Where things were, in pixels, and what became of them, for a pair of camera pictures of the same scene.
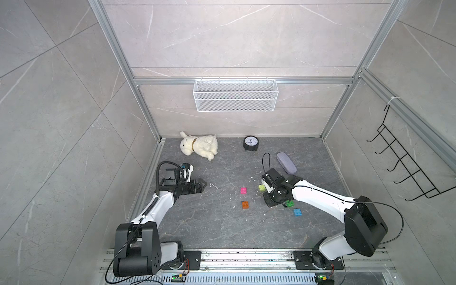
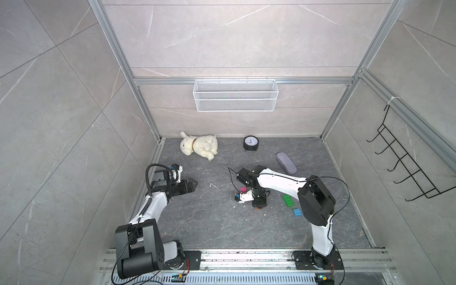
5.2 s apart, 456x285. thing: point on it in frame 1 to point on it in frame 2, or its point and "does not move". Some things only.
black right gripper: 268,202 to 259,203
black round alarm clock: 250,142 does not move
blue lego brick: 297,212 does not move
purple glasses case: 286,162 does not move
